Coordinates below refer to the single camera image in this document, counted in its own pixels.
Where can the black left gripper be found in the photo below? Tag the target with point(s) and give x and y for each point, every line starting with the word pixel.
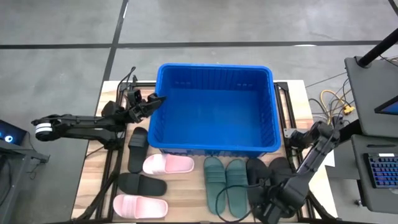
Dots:
pixel 138 110

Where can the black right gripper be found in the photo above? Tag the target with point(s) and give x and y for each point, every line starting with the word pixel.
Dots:
pixel 275 205

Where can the black slide sandal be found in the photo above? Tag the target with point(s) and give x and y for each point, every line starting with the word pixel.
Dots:
pixel 138 149
pixel 280 169
pixel 141 184
pixel 256 171

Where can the green slide sandal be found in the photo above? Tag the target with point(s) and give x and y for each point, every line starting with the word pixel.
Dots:
pixel 237 186
pixel 214 183

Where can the blue plastic bin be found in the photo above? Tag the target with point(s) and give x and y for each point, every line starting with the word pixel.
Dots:
pixel 214 118

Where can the pink slide sandal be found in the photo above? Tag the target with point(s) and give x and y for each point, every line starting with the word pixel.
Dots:
pixel 140 207
pixel 169 164

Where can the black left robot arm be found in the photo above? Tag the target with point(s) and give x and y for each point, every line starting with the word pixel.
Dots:
pixel 77 126

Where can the white paper sheet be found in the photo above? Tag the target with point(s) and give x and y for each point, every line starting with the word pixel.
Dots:
pixel 330 158

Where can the grey keyboard desk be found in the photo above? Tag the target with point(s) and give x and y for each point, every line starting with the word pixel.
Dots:
pixel 360 186

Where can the backlit keyboard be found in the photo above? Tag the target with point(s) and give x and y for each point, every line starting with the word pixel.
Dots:
pixel 384 171

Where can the grey desk with pole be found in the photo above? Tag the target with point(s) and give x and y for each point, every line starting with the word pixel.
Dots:
pixel 370 99

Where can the black device with blue light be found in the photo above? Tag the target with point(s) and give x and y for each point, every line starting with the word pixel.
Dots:
pixel 12 132

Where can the dark grey side table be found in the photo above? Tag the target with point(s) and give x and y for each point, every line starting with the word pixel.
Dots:
pixel 15 152

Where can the tilted screen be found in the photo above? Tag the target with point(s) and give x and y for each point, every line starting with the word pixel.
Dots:
pixel 390 107

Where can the black pole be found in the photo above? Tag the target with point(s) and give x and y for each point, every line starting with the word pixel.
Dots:
pixel 377 48

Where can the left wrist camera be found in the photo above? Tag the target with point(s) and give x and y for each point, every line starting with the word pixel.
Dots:
pixel 134 96

